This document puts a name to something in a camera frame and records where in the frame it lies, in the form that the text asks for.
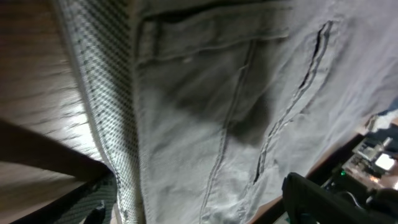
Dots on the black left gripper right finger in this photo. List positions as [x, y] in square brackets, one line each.
[306, 202]

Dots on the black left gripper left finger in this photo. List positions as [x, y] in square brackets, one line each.
[91, 203]

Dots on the grey shorts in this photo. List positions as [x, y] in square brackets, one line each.
[202, 107]

